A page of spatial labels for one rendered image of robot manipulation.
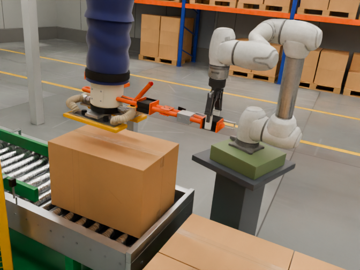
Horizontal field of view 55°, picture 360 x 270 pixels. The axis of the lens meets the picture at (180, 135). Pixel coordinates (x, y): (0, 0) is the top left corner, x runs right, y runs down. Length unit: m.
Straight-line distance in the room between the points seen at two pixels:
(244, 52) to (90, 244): 1.16
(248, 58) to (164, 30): 8.31
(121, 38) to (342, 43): 8.46
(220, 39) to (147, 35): 8.50
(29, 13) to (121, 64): 2.99
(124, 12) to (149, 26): 8.20
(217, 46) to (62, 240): 1.25
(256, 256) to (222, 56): 1.01
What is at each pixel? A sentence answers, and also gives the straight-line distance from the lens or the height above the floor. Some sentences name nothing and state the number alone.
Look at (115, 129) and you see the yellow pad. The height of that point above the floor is 1.10.
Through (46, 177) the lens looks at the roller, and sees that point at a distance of 2.48.
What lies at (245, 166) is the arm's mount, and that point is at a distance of 2.12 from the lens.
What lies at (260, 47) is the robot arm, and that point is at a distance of 1.41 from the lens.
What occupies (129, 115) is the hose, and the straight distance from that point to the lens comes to 1.72.
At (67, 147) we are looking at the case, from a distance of 1.89.
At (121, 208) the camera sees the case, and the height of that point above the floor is 0.70.
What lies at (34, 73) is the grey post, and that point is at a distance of 4.74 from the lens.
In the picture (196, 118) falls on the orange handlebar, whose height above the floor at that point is 1.21.
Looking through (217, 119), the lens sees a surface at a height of 1.22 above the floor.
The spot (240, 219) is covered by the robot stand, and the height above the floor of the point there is 0.38.
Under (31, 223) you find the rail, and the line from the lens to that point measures 2.10.
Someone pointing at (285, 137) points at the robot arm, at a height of 1.00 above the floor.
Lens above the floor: 1.72
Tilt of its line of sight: 22 degrees down
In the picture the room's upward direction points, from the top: 5 degrees clockwise
